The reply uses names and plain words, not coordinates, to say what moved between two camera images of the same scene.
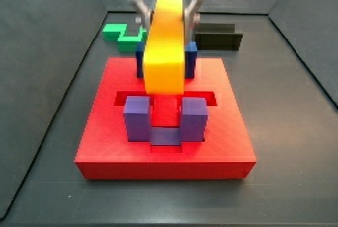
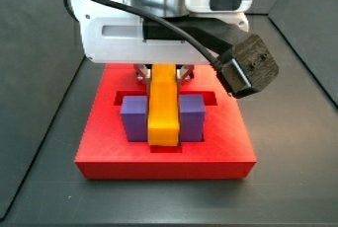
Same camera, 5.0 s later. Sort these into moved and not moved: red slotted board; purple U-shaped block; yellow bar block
Moved: yellow bar block
Not moved: red slotted board; purple U-shaped block
